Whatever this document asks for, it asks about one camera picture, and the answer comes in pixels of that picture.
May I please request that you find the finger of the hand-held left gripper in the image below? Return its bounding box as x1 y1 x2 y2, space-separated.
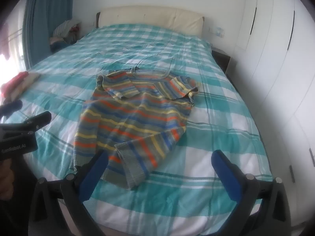
0 100 23 116
0 111 52 134

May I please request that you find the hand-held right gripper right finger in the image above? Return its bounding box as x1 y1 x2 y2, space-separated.
212 149 294 236

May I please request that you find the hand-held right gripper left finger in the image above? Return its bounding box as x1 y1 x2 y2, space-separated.
26 149 109 236

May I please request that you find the striped knitted sweater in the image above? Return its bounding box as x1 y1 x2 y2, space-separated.
69 67 200 190

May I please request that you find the pile of clothes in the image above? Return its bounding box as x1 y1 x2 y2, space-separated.
49 20 82 53

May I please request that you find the red cloth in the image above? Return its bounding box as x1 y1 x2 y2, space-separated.
0 71 29 97

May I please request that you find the teal plaid bed cover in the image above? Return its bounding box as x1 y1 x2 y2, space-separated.
0 23 271 236

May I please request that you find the blue curtain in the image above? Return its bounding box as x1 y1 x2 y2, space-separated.
22 0 75 70

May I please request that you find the dark wooden nightstand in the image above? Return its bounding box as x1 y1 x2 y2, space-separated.
211 47 231 74

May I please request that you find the white wardrobe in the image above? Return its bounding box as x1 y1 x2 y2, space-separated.
231 0 315 202

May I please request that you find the cream padded headboard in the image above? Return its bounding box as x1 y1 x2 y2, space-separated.
95 5 205 38

